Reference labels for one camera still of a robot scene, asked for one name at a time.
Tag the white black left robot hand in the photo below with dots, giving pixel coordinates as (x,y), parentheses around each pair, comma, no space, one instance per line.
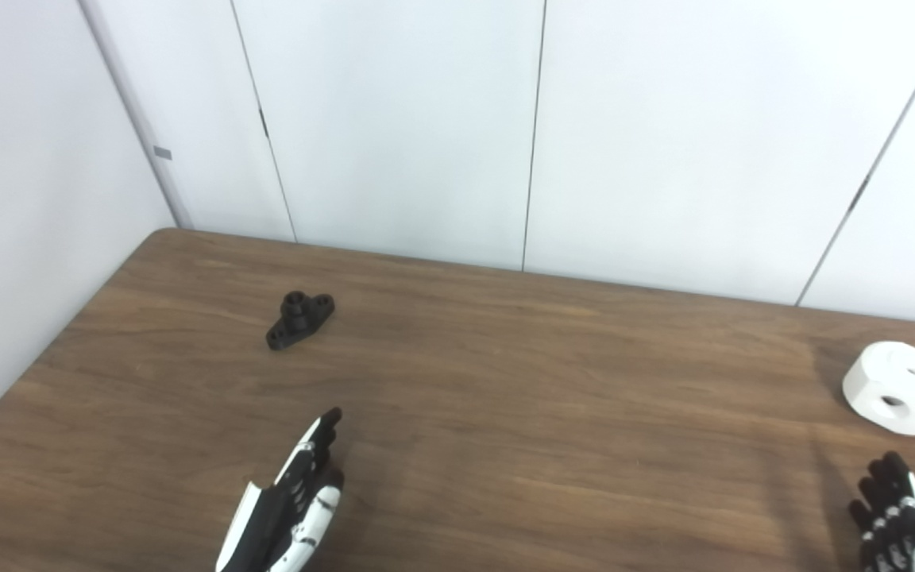
(267,516)

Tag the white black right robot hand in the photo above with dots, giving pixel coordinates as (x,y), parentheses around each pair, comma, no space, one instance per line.
(902,528)

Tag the round white piece with holes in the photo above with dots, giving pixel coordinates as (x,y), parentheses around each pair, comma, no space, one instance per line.
(874,373)

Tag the black holder with flange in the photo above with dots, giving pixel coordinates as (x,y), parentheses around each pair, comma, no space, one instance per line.
(292,322)

